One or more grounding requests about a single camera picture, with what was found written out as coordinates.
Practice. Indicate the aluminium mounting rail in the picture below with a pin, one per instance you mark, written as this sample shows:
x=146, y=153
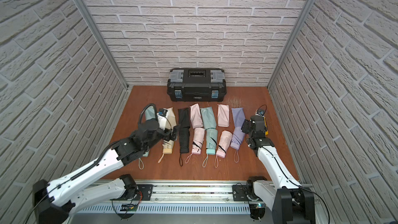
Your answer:
x=201, y=197

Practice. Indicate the lavender umbrella sleeve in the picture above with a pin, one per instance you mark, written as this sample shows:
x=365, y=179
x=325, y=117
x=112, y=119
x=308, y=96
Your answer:
x=238, y=116

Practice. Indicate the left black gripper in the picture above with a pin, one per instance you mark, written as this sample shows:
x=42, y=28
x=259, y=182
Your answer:
x=173, y=132

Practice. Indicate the cream umbrella sleeve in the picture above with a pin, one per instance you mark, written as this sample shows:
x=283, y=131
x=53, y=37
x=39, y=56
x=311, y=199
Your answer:
x=170, y=122

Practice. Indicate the black umbrella sleeve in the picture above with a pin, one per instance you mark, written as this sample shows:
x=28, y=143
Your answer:
x=184, y=117

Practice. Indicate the black plastic toolbox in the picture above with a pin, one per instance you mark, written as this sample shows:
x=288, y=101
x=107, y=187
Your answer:
x=197, y=85

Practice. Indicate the black sleeved umbrella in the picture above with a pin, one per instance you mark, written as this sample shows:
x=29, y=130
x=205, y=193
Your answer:
x=184, y=137

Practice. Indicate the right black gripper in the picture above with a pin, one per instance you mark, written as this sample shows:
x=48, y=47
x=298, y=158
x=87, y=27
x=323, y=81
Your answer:
x=246, y=126

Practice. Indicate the mint green sleeved umbrella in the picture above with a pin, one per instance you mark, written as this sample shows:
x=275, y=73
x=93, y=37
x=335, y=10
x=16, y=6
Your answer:
x=211, y=144

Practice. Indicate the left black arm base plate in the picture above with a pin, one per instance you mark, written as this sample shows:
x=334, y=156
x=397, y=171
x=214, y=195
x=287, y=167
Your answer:
x=139, y=192

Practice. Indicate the light pink sleeved umbrella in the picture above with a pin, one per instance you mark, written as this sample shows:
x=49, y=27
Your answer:
x=223, y=145

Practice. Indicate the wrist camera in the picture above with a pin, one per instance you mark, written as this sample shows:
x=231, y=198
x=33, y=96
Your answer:
x=260, y=112
x=155, y=121

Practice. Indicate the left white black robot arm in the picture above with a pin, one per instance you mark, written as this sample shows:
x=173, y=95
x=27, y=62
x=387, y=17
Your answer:
x=55, y=201

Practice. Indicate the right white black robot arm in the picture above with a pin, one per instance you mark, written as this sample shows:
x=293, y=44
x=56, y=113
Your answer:
x=288, y=201

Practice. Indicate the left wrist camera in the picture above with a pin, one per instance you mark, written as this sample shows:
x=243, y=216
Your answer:
x=155, y=121

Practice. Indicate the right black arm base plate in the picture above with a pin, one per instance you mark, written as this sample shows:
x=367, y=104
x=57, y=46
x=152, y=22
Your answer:
x=244, y=193

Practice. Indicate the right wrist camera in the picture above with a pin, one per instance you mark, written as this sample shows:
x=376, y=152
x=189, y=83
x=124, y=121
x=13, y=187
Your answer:
x=260, y=112

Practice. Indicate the yellow utility knife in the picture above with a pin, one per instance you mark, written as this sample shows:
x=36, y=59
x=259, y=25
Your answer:
x=266, y=124

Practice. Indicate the lavender sleeved umbrella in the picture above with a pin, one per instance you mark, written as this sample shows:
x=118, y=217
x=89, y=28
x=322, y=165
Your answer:
x=237, y=140

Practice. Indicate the cream sleeved umbrella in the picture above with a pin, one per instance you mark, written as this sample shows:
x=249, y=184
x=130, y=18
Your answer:
x=167, y=149

